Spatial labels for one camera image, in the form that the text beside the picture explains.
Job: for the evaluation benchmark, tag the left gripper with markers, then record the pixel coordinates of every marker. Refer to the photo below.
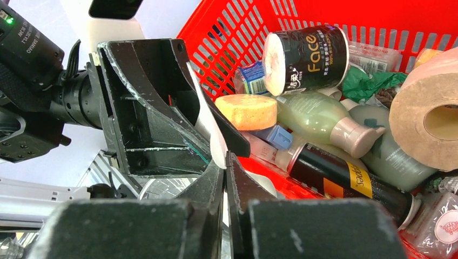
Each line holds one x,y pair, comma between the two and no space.
118,118

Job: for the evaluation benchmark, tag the yellow sponge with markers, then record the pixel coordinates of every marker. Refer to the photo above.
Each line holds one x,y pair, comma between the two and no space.
248,112

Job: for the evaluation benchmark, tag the brown toilet paper roll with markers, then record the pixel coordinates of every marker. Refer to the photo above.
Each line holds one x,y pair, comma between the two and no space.
423,114

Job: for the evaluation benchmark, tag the black yellow spray can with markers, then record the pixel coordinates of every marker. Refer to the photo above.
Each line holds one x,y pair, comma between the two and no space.
334,177

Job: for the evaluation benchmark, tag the clear glass dripper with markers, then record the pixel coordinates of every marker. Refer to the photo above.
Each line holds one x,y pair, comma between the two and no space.
164,188

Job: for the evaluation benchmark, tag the white paper coffee filter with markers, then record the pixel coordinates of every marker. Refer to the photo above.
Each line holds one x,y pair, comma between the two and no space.
207,125

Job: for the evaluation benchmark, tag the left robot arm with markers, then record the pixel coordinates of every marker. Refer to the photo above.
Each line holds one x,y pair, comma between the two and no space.
142,93

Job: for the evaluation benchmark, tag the packaged sponge clear wrapper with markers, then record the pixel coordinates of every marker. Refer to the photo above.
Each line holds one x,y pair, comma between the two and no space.
433,231

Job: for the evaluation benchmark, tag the green lotion bottle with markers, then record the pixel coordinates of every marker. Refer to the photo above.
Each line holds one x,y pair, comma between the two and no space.
323,119

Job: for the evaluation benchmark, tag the green crumpled wrapper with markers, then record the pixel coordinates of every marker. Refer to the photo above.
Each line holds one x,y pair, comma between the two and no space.
378,88

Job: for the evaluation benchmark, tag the red plastic shopping basket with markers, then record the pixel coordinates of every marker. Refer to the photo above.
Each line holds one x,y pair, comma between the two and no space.
222,35

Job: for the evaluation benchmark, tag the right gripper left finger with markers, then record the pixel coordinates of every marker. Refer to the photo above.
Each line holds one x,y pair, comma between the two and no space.
187,226

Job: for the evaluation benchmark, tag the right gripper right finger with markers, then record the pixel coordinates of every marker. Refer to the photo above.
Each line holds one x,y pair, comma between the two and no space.
263,226

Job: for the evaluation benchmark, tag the blue packaged sponge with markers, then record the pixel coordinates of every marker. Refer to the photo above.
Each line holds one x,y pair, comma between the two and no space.
250,79

